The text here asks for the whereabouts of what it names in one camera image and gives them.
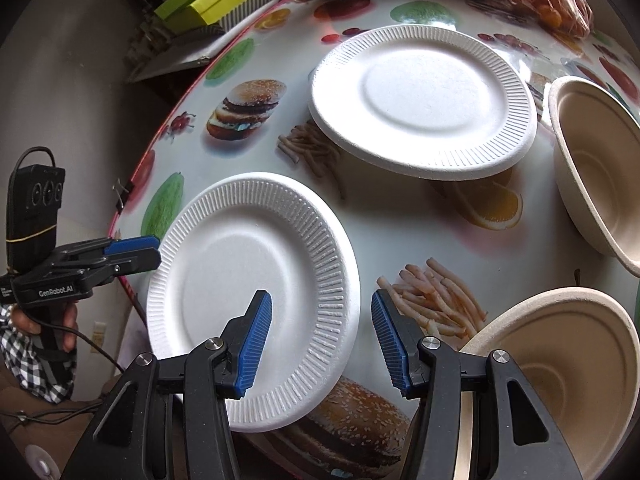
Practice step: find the person's left forearm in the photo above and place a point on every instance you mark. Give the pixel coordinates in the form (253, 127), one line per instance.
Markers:
(30, 370)

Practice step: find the beige paper bowl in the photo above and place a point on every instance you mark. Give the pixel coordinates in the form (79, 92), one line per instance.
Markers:
(590, 160)
(560, 360)

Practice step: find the striped cardboard box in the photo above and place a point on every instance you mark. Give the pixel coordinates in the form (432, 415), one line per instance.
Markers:
(250, 7)

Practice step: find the food-printed tablecloth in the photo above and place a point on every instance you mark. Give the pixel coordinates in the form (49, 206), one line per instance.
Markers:
(400, 220)

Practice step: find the black binder clip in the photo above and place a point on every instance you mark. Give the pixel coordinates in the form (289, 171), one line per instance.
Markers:
(122, 192)

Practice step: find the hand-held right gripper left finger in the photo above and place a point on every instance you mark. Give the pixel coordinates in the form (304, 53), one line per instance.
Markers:
(255, 340)

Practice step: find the person's left hand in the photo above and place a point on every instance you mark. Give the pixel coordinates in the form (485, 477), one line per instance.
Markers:
(25, 322)

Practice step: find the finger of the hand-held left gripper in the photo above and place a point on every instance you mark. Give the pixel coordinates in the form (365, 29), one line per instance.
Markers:
(132, 246)
(142, 261)

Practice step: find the white foam plate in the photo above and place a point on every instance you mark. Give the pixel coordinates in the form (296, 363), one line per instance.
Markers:
(425, 95)
(240, 260)

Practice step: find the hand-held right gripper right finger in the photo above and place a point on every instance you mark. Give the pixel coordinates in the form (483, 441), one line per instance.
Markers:
(390, 340)

